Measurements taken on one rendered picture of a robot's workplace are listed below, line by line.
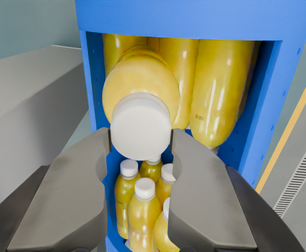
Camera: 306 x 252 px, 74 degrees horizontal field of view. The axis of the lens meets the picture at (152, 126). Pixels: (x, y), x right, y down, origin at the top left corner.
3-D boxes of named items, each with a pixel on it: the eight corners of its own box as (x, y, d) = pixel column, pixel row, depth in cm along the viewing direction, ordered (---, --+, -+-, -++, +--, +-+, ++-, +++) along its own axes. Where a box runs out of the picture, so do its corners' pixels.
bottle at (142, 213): (163, 244, 50) (168, 187, 41) (149, 271, 44) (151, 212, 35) (139, 230, 52) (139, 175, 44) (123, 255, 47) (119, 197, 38)
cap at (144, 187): (157, 190, 40) (158, 183, 40) (148, 203, 37) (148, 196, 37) (141, 183, 42) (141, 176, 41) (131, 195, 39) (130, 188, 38)
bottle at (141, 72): (169, 49, 30) (202, 80, 13) (159, 94, 33) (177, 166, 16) (121, 40, 29) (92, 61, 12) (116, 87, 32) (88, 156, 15)
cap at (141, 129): (173, 98, 14) (177, 108, 12) (162, 146, 16) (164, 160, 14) (116, 89, 13) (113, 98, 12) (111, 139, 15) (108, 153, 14)
